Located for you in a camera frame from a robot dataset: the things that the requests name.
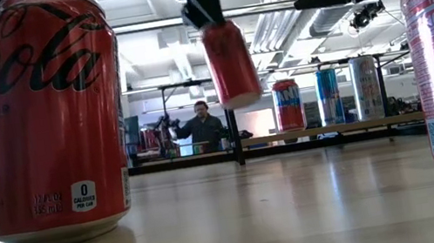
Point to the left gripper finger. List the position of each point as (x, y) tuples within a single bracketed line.
[(204, 4)]

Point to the red Coca-Cola can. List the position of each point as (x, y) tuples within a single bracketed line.
[(232, 66), (53, 144)]

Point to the blue and silver slim can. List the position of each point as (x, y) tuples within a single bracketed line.
[(329, 96)]

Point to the black articulated robot arm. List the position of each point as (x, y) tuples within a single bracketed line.
[(165, 126)]

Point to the person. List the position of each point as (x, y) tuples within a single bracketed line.
[(203, 130)]

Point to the black overhead camera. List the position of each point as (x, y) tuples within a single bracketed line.
[(367, 14)]

